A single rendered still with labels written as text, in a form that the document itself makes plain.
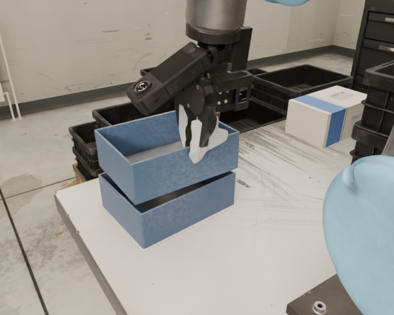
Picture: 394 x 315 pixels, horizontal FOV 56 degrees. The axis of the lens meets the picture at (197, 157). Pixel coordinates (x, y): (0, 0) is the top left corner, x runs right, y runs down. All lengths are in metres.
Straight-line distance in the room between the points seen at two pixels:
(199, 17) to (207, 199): 0.32
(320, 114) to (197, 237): 0.45
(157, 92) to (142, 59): 2.99
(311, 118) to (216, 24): 0.53
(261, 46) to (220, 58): 3.77
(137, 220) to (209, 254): 0.12
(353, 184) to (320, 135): 0.73
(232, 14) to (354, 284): 0.33
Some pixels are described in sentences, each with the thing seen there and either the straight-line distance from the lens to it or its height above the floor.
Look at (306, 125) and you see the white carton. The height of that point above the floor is 0.74.
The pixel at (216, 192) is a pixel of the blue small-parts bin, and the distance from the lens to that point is 0.66.
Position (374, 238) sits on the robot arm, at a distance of 0.22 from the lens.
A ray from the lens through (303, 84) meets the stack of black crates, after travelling 2.14.
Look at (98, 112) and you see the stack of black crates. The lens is 1.48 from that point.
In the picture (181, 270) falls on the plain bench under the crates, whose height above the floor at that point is 0.70.
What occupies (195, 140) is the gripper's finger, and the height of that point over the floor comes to 0.88.
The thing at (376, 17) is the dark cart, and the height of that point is 0.80.
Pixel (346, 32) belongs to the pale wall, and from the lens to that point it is 5.07.
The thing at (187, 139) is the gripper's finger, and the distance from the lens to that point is 0.57.
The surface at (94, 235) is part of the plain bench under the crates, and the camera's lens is 0.66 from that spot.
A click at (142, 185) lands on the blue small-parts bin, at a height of 0.81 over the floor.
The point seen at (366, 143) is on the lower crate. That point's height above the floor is 0.80.
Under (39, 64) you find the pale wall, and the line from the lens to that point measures 3.17.
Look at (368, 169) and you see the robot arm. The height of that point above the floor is 1.02.
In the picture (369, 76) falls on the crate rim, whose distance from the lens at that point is 0.75.
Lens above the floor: 1.12
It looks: 29 degrees down
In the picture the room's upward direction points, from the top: straight up
